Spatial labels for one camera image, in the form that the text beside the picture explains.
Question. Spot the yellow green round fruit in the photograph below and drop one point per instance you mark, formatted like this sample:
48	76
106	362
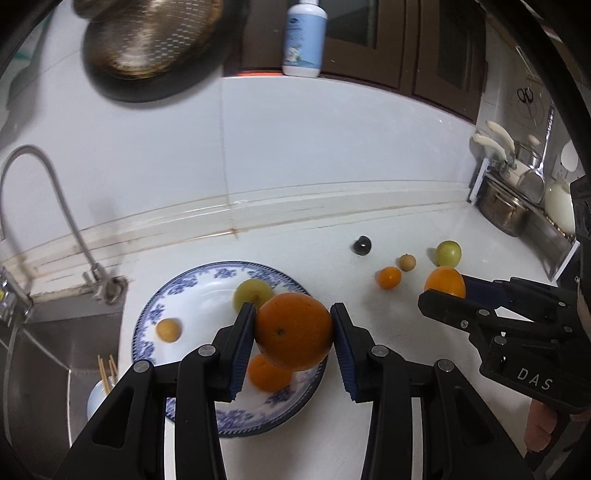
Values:
247	293
449	253

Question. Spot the steel pot with lid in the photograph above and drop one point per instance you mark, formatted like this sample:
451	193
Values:
526	159

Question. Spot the white ceramic jar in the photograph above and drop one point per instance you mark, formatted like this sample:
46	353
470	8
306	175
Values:
559	207

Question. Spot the black frying pan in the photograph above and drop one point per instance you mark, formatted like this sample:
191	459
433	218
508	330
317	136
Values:
138	92

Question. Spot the black scissors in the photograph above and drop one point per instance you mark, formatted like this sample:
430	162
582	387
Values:
525	97

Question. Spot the tall steel faucet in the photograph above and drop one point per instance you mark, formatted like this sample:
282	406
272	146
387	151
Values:
11	295

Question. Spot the small tan round fruit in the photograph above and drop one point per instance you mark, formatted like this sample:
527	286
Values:
168	330
407	262

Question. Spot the person's right hand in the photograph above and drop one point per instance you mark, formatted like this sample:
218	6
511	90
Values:
538	427

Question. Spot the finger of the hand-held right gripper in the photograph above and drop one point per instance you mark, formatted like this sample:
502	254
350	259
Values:
480	288
443	307

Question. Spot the orange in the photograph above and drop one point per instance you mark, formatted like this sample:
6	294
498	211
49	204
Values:
293	330
268	376
443	282
388	278

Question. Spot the blue patterned white plate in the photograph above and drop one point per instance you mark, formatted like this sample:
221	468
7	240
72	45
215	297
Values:
203	295

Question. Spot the white blue pump bottle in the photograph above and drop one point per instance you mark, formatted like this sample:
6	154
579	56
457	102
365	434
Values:
302	41

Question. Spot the steel kitchen shelf rack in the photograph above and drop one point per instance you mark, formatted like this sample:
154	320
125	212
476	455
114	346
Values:
554	249

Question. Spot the steel sink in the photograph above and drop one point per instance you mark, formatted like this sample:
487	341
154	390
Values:
46	369

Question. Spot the white cup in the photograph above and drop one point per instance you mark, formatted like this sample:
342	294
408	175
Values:
98	399

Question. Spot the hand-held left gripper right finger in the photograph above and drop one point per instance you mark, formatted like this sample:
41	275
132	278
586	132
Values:
344	350

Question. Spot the dark purple round fruit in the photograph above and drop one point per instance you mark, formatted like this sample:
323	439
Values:
362	245

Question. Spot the steel spatula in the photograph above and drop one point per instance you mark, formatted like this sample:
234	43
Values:
533	182

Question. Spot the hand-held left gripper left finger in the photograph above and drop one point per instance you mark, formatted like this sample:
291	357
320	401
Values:
242	350

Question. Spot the thin gooseneck faucet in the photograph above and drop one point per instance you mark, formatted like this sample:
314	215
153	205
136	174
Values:
60	198

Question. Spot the white rice paddle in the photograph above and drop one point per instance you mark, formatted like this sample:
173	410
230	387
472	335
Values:
570	159

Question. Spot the brass colander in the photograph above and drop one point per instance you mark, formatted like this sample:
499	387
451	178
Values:
152	41

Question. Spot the large steel pot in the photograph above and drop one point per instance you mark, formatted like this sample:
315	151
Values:
503	210

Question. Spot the wooden chopsticks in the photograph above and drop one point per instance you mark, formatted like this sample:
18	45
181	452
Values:
107	371

